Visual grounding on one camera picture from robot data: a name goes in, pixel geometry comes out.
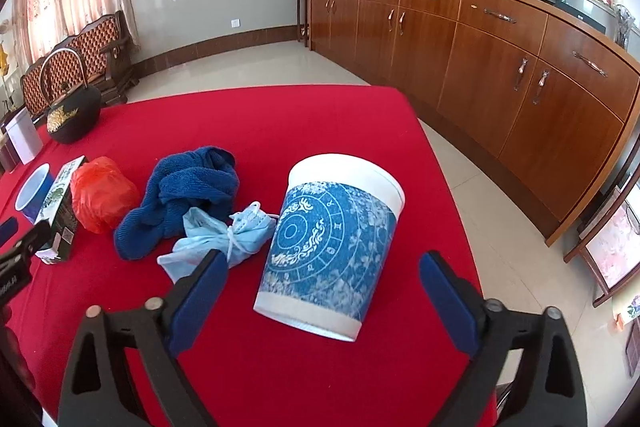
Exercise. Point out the wooden sideboard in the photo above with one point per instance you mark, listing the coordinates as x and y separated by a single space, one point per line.
475 72

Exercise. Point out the blue towel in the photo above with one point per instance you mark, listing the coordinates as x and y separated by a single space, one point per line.
190 182

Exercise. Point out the floral cream bin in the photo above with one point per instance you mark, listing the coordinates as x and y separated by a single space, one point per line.
630 312

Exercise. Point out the person's left forearm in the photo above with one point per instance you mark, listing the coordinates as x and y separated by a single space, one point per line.
12 347

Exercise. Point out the small dark side table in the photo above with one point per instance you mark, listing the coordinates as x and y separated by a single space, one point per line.
302 12

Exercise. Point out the red tablecloth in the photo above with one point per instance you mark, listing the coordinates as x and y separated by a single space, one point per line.
300 132

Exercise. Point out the carved wooden stand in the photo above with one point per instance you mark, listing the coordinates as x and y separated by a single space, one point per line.
600 227

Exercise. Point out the white tin box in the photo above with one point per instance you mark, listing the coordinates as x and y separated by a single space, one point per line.
24 137

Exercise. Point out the dark bathroom scale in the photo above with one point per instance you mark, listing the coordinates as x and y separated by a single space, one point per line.
634 349

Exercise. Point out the green and white carton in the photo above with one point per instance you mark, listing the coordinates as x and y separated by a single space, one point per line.
57 202

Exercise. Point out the black set-top box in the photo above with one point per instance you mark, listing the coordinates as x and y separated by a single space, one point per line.
585 14

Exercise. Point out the wooden lattice-back bench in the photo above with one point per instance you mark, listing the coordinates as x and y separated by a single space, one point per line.
95 47

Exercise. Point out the glass vase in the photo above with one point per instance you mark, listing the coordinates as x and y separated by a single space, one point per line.
625 27

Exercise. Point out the pink floral bag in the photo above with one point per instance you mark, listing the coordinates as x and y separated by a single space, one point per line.
620 247

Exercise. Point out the light blue face mask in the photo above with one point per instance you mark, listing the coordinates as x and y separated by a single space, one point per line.
210 237

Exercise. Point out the black iron teapot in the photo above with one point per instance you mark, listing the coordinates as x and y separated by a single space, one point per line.
72 117

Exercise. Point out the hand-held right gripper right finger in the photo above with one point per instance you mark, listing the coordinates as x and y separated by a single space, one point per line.
447 302

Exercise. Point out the dark brown canister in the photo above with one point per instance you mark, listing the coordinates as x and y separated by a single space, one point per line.
7 154

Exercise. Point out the blue patterned paper cup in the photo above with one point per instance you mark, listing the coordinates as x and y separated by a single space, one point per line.
325 247

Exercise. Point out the red plastic bag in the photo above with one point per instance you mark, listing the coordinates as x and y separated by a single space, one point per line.
105 197

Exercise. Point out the small blue cup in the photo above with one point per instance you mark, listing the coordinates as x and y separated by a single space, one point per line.
37 197

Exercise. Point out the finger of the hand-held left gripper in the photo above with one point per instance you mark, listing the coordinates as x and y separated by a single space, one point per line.
7 231
35 242

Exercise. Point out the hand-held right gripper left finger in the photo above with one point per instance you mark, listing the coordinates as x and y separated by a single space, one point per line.
200 292

